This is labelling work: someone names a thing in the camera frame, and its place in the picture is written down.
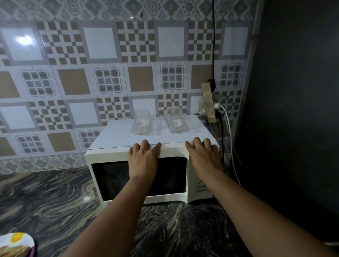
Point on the person's right forearm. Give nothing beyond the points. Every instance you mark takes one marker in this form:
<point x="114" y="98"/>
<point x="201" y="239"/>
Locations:
<point x="262" y="219"/>

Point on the clear plastic sandwich package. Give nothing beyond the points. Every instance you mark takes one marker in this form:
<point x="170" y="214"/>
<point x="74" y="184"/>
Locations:
<point x="176" y="121"/>
<point x="143" y="123"/>

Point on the triangle sandwich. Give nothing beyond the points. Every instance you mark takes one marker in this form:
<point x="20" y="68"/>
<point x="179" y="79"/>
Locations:
<point x="13" y="251"/>

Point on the silver refrigerator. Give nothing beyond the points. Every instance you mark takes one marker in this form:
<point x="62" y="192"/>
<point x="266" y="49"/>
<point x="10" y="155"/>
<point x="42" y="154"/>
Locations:
<point x="291" y="106"/>

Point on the person's left forearm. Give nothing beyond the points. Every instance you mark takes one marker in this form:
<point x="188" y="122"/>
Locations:
<point x="111" y="219"/>

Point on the beige wall power strip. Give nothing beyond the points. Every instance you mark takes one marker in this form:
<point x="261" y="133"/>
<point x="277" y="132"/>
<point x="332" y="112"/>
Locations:
<point x="208" y="103"/>

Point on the polka dot plate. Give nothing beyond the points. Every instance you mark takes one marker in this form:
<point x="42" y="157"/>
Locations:
<point x="18" y="239"/>

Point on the person's right hand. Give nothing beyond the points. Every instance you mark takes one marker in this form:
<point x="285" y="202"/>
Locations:
<point x="206" y="160"/>

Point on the person's left hand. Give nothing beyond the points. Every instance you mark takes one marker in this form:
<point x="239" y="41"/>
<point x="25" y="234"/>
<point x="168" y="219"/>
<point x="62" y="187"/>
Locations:
<point x="143" y="161"/>

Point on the white microwave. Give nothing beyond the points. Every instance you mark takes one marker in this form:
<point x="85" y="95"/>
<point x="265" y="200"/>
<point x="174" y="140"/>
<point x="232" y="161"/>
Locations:
<point x="119" y="137"/>

